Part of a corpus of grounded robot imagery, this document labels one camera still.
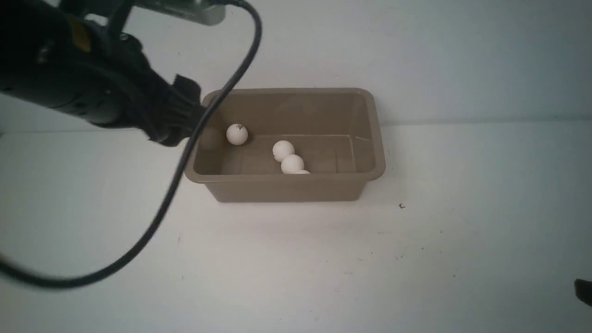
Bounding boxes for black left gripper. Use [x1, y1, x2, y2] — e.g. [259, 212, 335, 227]
[83, 28, 205, 147]

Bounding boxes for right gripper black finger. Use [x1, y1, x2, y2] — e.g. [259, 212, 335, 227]
[574, 279, 592, 307]

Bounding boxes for white table-tennis ball black print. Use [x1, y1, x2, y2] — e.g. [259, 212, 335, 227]
[226, 123, 249, 146]

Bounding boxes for white table-tennis ball blue logo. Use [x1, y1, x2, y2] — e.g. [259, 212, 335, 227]
[272, 141, 295, 163]

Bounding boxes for plain white table-tennis ball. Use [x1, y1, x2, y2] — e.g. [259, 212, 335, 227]
[281, 154, 305, 174]

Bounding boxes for brown plastic bin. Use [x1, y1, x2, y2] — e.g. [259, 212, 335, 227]
[184, 88, 386, 203]

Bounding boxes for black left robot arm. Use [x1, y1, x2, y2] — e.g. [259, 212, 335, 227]
[0, 0, 205, 146]

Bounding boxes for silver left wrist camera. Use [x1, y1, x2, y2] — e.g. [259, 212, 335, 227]
[135, 0, 226, 26]

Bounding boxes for black left camera cable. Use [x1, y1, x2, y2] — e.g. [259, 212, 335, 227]
[0, 0, 263, 290]

